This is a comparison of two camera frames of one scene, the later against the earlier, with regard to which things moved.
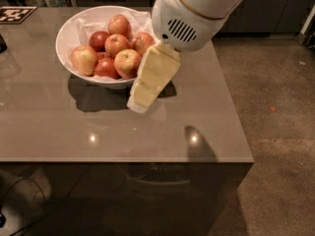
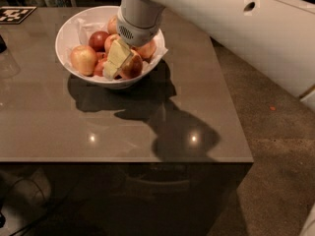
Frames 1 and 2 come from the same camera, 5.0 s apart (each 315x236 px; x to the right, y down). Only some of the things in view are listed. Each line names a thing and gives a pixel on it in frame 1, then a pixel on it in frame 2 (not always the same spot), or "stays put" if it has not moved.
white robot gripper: x=183 y=25 to x=139 y=34
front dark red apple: x=105 y=67 stays put
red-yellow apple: x=127 y=64 stays put
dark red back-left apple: x=97 y=39 stays put
